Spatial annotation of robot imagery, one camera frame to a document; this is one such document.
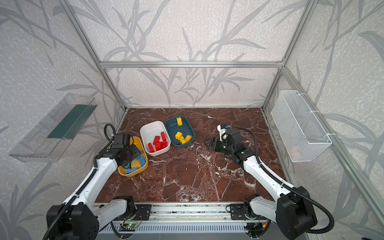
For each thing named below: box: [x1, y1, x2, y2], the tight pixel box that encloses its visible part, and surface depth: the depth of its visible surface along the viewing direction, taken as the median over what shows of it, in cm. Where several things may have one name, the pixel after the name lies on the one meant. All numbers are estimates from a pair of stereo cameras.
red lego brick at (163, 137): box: [160, 131, 168, 143], surface depth 103 cm
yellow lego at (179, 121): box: [176, 117, 183, 127], surface depth 110 cm
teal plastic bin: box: [179, 115, 196, 149], surface depth 107 cm
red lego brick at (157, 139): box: [153, 135, 161, 145], surface depth 103 cm
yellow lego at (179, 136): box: [175, 131, 184, 143], surface depth 100 cm
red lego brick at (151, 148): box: [148, 142, 155, 153], surface depth 98 cm
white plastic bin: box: [140, 121, 171, 157], surface depth 104 cm
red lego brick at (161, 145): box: [155, 141, 169, 151], surface depth 96 cm
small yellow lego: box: [184, 135, 193, 143], surface depth 101 cm
